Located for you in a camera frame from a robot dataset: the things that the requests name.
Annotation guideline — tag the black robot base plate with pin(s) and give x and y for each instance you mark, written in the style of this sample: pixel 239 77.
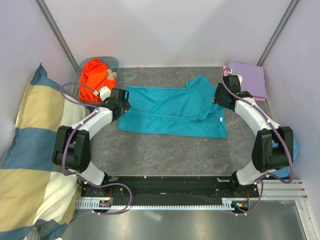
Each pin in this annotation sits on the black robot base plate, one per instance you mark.
pixel 171 190

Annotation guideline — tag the folded pink t shirt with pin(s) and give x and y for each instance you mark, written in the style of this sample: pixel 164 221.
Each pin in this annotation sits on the folded pink t shirt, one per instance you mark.
pixel 260 99

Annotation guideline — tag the teal t shirt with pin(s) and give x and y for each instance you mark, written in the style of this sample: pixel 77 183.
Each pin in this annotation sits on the teal t shirt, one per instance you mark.
pixel 187 111

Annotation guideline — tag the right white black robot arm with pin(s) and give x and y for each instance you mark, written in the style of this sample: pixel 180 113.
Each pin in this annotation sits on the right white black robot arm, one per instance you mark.
pixel 273 147

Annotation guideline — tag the grey slotted cable duct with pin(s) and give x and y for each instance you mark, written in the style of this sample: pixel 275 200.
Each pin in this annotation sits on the grey slotted cable duct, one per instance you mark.
pixel 97 204

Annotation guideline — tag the beige crumpled cloth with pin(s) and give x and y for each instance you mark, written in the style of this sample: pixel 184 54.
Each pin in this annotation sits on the beige crumpled cloth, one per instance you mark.
pixel 111 75

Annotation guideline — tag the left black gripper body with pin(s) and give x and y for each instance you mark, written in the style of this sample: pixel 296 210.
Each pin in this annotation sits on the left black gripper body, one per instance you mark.
pixel 125 106

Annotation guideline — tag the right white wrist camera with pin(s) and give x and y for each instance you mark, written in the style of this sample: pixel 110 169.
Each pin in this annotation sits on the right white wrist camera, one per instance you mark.
pixel 239 77

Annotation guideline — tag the aluminium frame post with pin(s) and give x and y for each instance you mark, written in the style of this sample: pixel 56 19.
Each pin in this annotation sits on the aluminium frame post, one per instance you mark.
pixel 289 11
pixel 46 13

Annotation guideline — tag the blue plastic laundry basket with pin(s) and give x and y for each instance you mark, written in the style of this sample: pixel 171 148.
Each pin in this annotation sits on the blue plastic laundry basket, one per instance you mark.
pixel 112 63

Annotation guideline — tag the blue bucket hat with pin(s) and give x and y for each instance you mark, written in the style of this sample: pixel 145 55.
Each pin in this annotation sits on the blue bucket hat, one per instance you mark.
pixel 285 172

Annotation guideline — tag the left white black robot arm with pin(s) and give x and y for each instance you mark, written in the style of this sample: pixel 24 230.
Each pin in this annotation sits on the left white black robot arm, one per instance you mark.
pixel 72 148

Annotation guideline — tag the left aluminium frame post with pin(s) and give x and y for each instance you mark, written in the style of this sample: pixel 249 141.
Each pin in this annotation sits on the left aluminium frame post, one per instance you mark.
pixel 46 13

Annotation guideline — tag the orange t shirt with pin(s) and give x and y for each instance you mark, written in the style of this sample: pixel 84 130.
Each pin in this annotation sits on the orange t shirt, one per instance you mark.
pixel 93 75

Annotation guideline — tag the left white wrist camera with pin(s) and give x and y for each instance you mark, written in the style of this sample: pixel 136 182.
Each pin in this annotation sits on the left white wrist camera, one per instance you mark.
pixel 103 93

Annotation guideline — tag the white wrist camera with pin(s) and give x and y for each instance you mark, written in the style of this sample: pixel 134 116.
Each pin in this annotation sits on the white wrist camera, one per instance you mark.
pixel 103 93
pixel 239 77

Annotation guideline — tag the blue beige striped pillow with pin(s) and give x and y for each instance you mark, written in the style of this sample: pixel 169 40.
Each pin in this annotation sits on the blue beige striped pillow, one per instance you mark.
pixel 34 193

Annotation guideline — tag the right aluminium frame post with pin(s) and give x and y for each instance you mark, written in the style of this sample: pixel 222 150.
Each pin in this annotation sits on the right aluminium frame post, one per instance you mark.
pixel 289 11

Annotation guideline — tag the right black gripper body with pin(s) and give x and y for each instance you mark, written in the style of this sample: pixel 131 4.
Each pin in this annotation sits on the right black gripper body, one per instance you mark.
pixel 218 97

